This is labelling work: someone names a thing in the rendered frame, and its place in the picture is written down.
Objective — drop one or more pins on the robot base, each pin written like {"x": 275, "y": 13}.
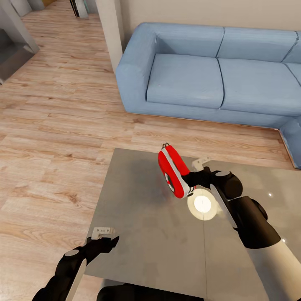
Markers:
{"x": 111, "y": 290}

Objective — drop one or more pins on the stairs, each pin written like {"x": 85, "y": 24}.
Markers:
{"x": 12, "y": 56}

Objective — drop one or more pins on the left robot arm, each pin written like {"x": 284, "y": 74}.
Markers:
{"x": 70, "y": 269}

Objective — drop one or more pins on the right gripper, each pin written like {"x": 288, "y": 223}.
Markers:
{"x": 195, "y": 178}

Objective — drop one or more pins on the coffee table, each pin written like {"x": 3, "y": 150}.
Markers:
{"x": 188, "y": 245}

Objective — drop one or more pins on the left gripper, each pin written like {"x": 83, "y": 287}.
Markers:
{"x": 103, "y": 245}

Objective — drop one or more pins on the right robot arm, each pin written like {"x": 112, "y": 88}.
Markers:
{"x": 278, "y": 268}

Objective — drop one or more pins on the radio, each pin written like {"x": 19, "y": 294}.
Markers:
{"x": 173, "y": 168}

